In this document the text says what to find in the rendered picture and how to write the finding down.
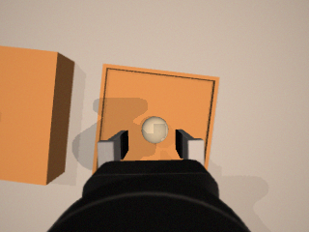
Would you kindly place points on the beige ball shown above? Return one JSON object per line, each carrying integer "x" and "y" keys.
{"x": 154, "y": 129}

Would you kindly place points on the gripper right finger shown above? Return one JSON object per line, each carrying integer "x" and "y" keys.
{"x": 190, "y": 148}

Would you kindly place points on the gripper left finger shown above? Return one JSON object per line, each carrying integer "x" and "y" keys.
{"x": 114, "y": 148}

